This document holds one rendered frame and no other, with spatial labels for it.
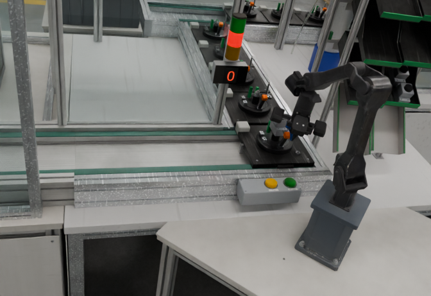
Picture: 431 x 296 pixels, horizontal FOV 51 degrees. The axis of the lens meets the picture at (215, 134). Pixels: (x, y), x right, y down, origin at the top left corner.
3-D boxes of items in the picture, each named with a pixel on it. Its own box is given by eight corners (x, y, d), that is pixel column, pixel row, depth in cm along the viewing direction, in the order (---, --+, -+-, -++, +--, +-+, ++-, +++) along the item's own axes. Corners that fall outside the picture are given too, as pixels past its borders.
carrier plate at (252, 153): (313, 166, 165) (315, 162, 164) (252, 168, 159) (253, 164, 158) (290, 128, 184) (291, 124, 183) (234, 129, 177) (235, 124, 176)
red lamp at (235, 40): (242, 47, 154) (245, 34, 151) (229, 47, 152) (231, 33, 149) (238, 41, 157) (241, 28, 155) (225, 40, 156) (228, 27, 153)
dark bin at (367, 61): (399, 68, 151) (410, 54, 145) (362, 63, 149) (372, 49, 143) (384, 7, 165) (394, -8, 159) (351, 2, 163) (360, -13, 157)
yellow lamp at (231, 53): (240, 61, 156) (242, 48, 154) (226, 60, 155) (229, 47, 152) (236, 54, 160) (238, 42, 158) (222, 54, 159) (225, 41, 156)
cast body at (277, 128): (285, 136, 165) (290, 120, 161) (274, 136, 164) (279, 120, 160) (278, 122, 172) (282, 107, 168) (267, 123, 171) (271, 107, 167)
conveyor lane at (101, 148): (306, 184, 171) (313, 164, 165) (74, 194, 148) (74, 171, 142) (281, 139, 193) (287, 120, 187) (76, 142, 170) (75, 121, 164)
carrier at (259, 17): (268, 25, 277) (272, 6, 270) (231, 23, 270) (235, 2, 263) (256, 10, 296) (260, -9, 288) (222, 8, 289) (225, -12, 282)
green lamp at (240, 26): (245, 34, 151) (248, 20, 148) (231, 33, 149) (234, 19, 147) (241, 27, 155) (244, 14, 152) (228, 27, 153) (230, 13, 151)
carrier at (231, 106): (288, 126, 185) (296, 101, 178) (233, 127, 179) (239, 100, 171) (270, 96, 204) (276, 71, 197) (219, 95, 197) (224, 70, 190)
